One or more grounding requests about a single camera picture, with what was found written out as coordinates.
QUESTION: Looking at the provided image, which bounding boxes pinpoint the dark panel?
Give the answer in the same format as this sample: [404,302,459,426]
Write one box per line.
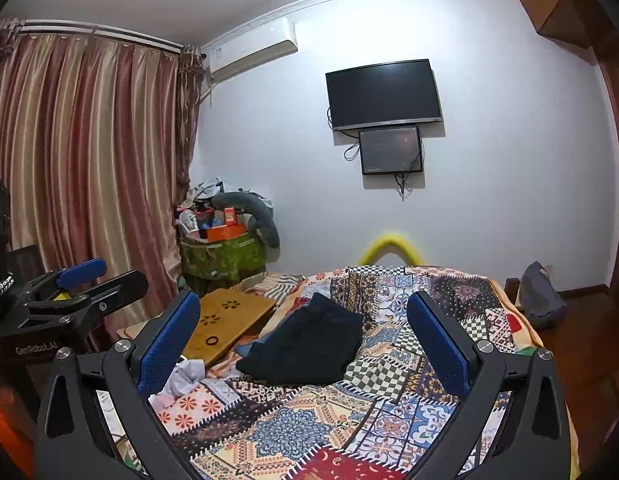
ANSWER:
[6,244,44,283]

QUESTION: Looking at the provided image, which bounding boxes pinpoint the yellow curved pillow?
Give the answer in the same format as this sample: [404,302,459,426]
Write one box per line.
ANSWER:
[357,231,425,266]

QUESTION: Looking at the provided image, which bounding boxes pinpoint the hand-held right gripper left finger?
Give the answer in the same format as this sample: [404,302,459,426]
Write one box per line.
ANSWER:
[35,290,202,480]

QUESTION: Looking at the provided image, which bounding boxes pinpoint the wooden lap desk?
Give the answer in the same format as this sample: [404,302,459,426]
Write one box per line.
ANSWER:
[182,287,276,368]

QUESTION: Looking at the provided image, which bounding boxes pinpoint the grey neck pillow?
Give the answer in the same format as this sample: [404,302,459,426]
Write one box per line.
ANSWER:
[212,191,280,249]

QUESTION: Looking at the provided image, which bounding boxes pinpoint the grey bag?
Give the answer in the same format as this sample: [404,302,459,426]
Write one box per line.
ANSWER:
[519,261,567,331]

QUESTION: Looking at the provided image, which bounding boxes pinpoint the white crumpled cloth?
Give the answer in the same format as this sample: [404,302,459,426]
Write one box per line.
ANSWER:
[149,357,206,408]

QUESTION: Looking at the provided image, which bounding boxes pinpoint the black pants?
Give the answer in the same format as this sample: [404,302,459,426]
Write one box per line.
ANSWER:
[259,292,365,383]

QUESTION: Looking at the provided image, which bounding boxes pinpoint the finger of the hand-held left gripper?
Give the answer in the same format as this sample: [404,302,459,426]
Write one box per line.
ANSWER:
[64,270,149,322]
[56,258,108,292]

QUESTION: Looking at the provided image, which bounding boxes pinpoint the white air conditioner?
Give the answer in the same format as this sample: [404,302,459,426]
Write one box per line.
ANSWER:
[202,16,298,83]

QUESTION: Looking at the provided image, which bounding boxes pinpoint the striped cloth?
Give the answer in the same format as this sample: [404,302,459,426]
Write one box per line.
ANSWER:
[239,272,304,308]

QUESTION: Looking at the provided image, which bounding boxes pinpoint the orange fleece blanket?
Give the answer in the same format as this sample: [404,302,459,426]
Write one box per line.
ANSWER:
[487,277,575,461]

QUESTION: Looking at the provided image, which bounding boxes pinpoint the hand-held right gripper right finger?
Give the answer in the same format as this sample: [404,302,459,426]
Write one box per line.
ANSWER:
[407,290,573,480]

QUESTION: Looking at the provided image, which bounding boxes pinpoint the green fabric basket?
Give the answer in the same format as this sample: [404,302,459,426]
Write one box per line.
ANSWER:
[179,232,267,293]

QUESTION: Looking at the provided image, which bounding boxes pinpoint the pink striped curtain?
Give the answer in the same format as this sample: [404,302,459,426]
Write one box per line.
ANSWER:
[0,17,205,341]

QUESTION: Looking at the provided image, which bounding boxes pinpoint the curtain rail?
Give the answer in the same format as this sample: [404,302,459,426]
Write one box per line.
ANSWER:
[19,19,202,56]

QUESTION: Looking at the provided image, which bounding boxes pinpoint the small wall monitor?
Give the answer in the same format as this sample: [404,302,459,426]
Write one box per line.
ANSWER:
[359,125,424,176]

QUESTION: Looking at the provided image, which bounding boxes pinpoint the orange box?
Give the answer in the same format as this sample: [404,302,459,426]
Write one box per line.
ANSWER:
[204,223,246,241]

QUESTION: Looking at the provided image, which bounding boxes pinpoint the patchwork printed blanket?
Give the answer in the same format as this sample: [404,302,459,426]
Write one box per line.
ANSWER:
[149,264,573,480]

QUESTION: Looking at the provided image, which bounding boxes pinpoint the wall television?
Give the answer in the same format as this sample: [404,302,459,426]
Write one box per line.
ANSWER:
[325,58,444,132]

